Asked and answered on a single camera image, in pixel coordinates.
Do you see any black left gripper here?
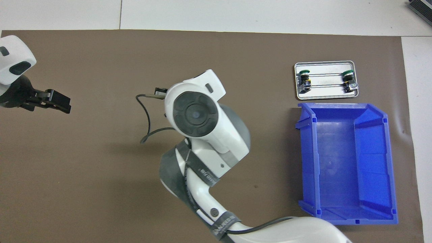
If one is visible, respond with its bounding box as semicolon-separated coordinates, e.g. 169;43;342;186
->
0;75;72;114

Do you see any green push button switch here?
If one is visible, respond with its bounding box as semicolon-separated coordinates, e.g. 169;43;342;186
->
296;69;312;94
342;69;359;94

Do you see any brown paper mat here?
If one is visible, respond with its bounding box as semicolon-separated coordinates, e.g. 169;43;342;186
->
0;30;425;243

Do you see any silver metal tray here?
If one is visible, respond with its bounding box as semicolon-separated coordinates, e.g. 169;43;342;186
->
294;60;359;101

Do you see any blue plastic storage bin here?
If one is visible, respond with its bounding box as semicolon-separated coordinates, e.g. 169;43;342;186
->
295;102;399;226

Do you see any thin metal rod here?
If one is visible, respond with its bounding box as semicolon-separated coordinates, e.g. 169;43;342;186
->
298;84;355;88
297;72;355;76

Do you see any grey ribbed metal device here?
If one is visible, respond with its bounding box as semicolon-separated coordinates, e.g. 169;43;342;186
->
406;0;432;18

